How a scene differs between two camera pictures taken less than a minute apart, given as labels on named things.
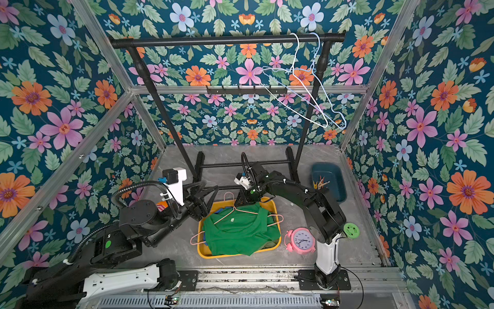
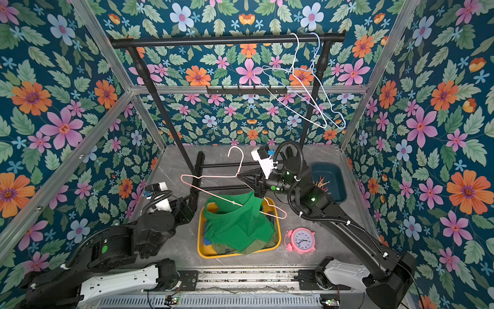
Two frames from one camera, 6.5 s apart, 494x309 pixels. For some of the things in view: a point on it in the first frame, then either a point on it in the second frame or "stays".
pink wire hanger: (231, 208) to (274, 208)
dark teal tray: (334, 173) stays
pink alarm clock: (300, 240) stays
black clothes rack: (287, 39) stays
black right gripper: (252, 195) to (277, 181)
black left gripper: (195, 207) to (184, 211)
